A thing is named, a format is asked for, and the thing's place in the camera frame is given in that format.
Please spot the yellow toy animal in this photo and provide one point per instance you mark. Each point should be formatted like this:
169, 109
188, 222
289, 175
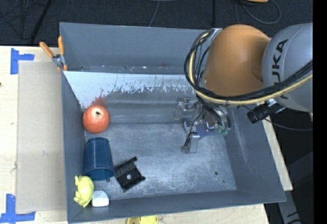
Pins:
83, 191

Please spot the red apple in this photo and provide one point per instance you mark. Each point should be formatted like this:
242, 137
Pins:
95, 119

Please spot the white rounded block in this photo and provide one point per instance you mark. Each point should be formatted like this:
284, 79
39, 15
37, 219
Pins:
100, 199

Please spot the black cylinder on white bracket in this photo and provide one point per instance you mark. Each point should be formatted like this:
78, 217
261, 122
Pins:
258, 114

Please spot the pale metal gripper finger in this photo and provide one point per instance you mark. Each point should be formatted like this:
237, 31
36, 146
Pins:
192, 145
185, 109

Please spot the black flat bracket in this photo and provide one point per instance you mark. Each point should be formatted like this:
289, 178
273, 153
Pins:
129, 175

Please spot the pale flat board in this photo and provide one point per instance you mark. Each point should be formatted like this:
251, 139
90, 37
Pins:
38, 136

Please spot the grey metal bin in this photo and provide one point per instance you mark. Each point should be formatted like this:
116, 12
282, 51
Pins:
163, 156

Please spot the dark blue cup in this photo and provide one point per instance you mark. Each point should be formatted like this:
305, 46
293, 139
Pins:
98, 157

